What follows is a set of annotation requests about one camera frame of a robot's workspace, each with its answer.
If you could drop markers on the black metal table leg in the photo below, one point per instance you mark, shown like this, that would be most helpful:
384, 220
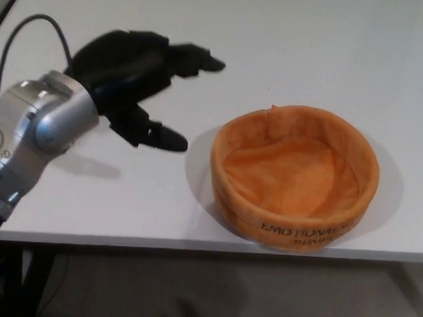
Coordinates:
37, 284

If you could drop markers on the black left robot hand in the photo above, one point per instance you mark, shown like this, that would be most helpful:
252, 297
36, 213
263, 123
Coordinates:
117, 65

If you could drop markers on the orange soft fabric plate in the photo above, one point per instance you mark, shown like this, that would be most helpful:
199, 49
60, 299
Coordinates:
230, 208

